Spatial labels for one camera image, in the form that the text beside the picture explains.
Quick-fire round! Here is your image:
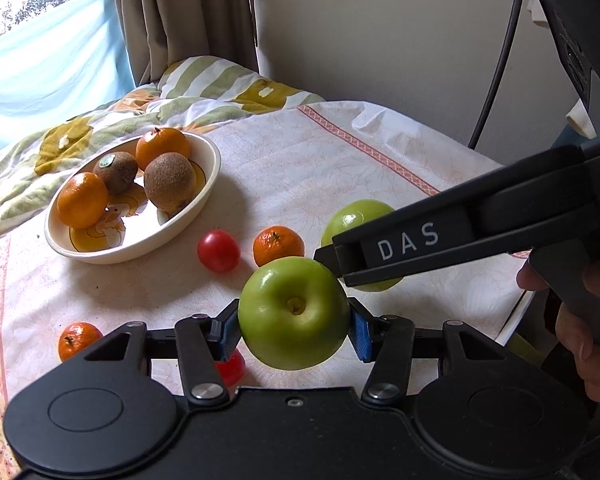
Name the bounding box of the green apple front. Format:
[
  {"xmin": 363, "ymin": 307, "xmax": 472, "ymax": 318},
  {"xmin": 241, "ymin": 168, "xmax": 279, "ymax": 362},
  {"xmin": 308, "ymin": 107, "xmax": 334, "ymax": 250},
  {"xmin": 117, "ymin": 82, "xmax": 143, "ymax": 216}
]
[{"xmin": 238, "ymin": 256, "xmax": 350, "ymax": 370}]

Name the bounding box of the green apple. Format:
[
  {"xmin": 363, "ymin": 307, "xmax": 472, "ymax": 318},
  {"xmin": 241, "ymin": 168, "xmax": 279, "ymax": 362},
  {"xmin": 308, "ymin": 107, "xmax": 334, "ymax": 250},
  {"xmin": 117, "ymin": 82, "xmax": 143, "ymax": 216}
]
[
  {"xmin": 238, "ymin": 256, "xmax": 350, "ymax": 370},
  {"xmin": 319, "ymin": 198, "xmax": 406, "ymax": 293}
]

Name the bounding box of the large orange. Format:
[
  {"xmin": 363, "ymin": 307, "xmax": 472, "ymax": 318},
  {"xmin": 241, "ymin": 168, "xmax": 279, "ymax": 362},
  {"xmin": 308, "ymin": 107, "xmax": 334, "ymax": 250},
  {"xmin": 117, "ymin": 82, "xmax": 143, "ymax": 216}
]
[
  {"xmin": 56, "ymin": 172, "xmax": 109, "ymax": 230},
  {"xmin": 135, "ymin": 127, "xmax": 192, "ymax": 170}
]

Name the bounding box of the green apple back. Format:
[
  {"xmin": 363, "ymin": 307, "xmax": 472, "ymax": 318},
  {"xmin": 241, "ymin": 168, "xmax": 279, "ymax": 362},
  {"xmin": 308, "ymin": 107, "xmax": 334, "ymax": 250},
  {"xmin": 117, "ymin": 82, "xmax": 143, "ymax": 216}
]
[{"xmin": 319, "ymin": 198, "xmax": 406, "ymax": 293}]

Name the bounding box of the brown kiwi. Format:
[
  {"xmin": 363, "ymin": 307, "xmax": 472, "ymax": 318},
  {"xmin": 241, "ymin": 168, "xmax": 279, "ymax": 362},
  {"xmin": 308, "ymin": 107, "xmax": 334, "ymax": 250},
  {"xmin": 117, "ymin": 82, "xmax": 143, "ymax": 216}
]
[{"xmin": 144, "ymin": 152, "xmax": 197, "ymax": 216}]

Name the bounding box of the kiwi with green sticker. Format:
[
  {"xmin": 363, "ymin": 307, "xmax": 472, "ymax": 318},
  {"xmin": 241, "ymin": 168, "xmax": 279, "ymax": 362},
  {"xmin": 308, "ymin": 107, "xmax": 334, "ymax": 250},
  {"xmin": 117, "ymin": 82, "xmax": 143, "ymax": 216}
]
[{"xmin": 93, "ymin": 152, "xmax": 138, "ymax": 195}]

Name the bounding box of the person right hand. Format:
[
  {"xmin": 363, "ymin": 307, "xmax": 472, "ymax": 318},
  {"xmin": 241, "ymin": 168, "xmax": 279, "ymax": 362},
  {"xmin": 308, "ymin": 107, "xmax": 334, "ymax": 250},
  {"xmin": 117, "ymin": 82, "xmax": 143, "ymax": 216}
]
[{"xmin": 514, "ymin": 259, "xmax": 600, "ymax": 403}]

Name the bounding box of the small mandarin left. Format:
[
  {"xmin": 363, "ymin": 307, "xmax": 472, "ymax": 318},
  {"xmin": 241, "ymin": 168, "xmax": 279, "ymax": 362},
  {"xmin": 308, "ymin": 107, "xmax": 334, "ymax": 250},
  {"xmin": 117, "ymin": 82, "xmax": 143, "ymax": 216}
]
[{"xmin": 57, "ymin": 322, "xmax": 102, "ymax": 363}]

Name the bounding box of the small mandarin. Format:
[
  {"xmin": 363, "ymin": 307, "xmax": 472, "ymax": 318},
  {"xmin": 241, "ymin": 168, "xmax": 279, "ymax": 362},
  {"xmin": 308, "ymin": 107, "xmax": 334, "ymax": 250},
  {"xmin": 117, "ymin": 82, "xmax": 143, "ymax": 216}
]
[
  {"xmin": 252, "ymin": 226, "xmax": 304, "ymax": 266},
  {"xmin": 57, "ymin": 322, "xmax": 102, "ymax": 363}
]

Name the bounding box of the red tomato near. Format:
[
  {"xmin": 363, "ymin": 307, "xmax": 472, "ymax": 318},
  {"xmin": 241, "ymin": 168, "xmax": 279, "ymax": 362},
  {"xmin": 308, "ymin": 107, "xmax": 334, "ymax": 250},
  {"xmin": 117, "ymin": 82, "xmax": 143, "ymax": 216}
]
[{"xmin": 214, "ymin": 349, "xmax": 246, "ymax": 389}]

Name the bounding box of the red tomato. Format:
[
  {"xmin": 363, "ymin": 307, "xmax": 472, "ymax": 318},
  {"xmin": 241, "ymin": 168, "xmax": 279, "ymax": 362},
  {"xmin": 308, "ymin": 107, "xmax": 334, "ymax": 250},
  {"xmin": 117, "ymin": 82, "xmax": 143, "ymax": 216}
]
[
  {"xmin": 197, "ymin": 230, "xmax": 240, "ymax": 273},
  {"xmin": 214, "ymin": 349, "xmax": 246, "ymax": 389}
]

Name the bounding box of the red tomato far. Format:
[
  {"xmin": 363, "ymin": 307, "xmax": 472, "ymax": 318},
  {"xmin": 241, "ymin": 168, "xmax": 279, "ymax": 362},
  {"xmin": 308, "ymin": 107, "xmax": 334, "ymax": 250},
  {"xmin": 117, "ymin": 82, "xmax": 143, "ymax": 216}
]
[{"xmin": 197, "ymin": 230, "xmax": 240, "ymax": 273}]

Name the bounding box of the cream bowl with duck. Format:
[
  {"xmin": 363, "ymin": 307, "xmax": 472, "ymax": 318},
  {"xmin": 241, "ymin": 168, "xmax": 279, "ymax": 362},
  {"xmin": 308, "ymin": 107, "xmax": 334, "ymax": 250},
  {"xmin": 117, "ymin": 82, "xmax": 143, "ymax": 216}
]
[{"xmin": 45, "ymin": 133, "xmax": 221, "ymax": 264}]

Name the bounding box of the small mandarin right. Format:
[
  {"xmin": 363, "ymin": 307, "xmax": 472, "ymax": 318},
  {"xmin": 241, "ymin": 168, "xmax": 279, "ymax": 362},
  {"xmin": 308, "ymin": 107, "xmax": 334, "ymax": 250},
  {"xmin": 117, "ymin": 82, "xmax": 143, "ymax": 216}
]
[{"xmin": 252, "ymin": 226, "xmax": 304, "ymax": 266}]

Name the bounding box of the white pink floral cloth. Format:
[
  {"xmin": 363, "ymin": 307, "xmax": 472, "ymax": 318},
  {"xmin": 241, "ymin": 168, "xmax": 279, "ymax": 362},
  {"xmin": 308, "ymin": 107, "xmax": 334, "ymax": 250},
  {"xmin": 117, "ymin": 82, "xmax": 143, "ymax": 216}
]
[{"xmin": 0, "ymin": 100, "xmax": 537, "ymax": 480}]

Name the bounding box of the floral green striped quilt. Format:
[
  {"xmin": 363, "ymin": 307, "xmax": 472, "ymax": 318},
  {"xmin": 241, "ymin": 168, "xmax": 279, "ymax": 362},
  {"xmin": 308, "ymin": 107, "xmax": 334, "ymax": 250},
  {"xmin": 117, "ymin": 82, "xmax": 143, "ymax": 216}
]
[{"xmin": 0, "ymin": 55, "xmax": 321, "ymax": 237}]

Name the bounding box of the light blue window sheet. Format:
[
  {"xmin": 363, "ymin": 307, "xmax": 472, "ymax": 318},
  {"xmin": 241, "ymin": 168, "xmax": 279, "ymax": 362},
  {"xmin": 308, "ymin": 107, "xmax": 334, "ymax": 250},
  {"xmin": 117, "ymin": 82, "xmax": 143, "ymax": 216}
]
[{"xmin": 0, "ymin": 0, "xmax": 135, "ymax": 149}]

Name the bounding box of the brown curtain right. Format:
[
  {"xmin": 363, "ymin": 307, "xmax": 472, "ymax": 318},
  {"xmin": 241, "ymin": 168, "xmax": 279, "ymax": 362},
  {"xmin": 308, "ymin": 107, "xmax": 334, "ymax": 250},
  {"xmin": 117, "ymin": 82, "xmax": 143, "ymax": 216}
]
[{"xmin": 114, "ymin": 0, "xmax": 258, "ymax": 84}]

